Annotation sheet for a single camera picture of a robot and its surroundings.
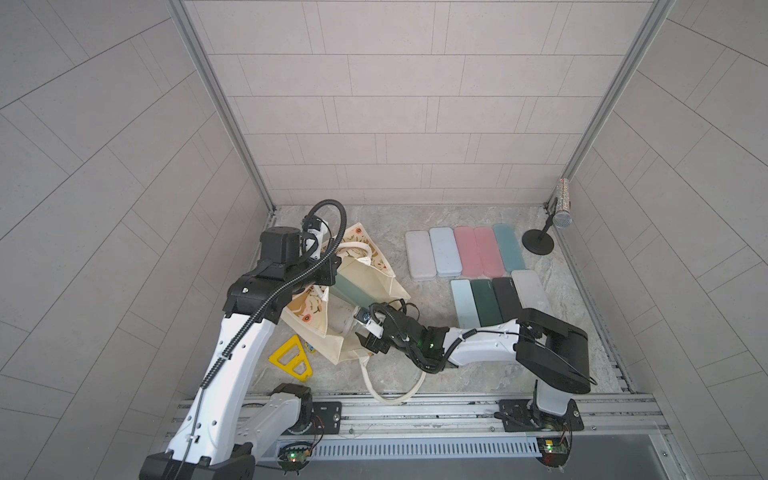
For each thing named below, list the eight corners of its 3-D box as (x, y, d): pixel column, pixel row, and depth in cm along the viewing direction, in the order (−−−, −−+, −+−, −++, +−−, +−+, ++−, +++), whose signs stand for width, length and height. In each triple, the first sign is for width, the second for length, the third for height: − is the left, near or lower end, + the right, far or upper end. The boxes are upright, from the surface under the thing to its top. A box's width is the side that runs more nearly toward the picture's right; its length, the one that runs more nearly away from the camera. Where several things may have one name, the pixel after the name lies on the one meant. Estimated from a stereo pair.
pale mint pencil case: (437, 277, 99) (438, 272, 97) (429, 232, 111) (429, 227, 109) (462, 275, 99) (463, 270, 97) (450, 231, 112) (451, 226, 109)
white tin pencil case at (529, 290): (522, 313, 90) (524, 310, 89) (511, 273, 99) (513, 270, 97) (547, 313, 90) (550, 310, 89) (534, 274, 99) (537, 270, 97)
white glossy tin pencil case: (410, 279, 98) (411, 275, 96) (405, 235, 110) (405, 230, 108) (436, 277, 99) (437, 273, 97) (427, 234, 111) (428, 229, 109)
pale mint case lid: (459, 329, 88) (461, 326, 86) (450, 283, 97) (451, 279, 95) (479, 328, 88) (481, 324, 86) (467, 282, 98) (469, 278, 96)
